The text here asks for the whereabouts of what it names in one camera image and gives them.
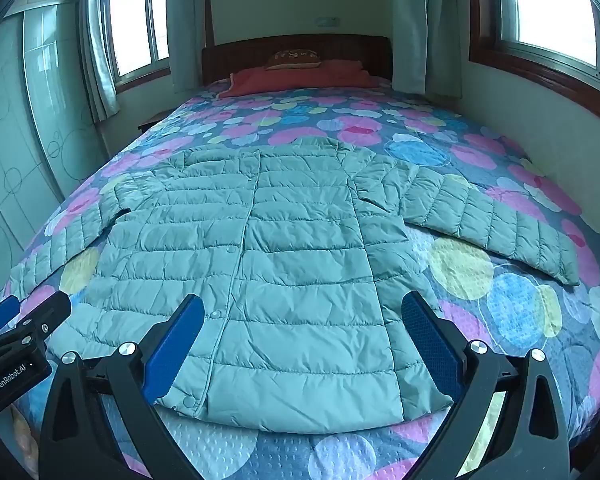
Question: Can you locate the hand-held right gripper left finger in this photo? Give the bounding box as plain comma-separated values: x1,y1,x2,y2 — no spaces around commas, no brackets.
39,294,206,480

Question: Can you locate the window beside wardrobe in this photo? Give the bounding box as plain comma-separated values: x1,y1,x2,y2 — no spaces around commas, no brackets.
100,0,172,87

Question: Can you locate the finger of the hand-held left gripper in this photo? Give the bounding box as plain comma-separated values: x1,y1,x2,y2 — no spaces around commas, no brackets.
0,296,21,336
0,291,72,356

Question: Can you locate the red folded blanket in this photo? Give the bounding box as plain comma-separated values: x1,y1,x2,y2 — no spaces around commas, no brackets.
217,59,376,98

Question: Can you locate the glass-door wardrobe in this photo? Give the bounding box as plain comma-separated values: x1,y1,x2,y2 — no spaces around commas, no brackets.
0,0,108,306

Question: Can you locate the dark wooden headboard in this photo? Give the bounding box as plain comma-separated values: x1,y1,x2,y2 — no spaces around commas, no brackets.
201,35,392,86

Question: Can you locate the light green puffer jacket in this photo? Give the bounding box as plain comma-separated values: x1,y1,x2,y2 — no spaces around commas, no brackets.
10,136,581,428

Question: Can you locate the wooden nightstand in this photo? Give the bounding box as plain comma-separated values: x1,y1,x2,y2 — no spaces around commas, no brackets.
137,110,173,133

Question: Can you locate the pale green curtain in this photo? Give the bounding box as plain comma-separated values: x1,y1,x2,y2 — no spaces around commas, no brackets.
80,0,121,123
166,0,211,93
392,0,473,98

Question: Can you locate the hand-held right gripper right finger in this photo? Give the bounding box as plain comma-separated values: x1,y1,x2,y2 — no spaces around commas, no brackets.
401,290,571,480

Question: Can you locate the wide wooden-framed window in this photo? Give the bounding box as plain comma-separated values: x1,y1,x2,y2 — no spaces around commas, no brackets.
467,0,600,111

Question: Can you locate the dotted colourful bedspread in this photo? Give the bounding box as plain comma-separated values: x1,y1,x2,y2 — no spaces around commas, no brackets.
0,82,600,480

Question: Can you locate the brown cushion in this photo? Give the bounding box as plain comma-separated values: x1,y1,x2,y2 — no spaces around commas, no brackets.
265,49,323,71

